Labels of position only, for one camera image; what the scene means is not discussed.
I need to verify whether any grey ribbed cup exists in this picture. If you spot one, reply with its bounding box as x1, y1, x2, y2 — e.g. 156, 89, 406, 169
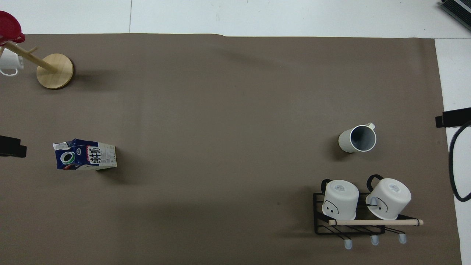
338, 123, 377, 153

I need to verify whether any blue and white milk carton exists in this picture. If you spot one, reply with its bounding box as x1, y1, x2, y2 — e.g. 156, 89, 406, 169
53, 138, 118, 171

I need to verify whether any red cup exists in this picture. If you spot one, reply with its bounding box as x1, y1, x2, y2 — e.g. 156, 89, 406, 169
0, 11, 26, 45

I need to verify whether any wooden mug tree stand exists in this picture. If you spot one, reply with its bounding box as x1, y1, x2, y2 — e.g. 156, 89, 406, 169
0, 40, 74, 90

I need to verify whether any black stand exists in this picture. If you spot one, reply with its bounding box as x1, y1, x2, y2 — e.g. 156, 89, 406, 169
0, 135, 27, 158
435, 107, 471, 128

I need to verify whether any plain white mug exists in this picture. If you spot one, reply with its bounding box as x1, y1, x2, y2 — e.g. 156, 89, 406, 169
0, 49, 25, 77

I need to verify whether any white mug with black handle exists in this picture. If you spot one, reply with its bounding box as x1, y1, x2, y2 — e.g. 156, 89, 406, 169
321, 179, 360, 221
365, 174, 412, 221

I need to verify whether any black wire rack, wooden bar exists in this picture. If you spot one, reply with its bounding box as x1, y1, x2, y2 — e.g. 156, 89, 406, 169
313, 191, 424, 250

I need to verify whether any black cable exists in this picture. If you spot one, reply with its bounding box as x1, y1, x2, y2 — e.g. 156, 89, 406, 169
448, 121, 471, 202

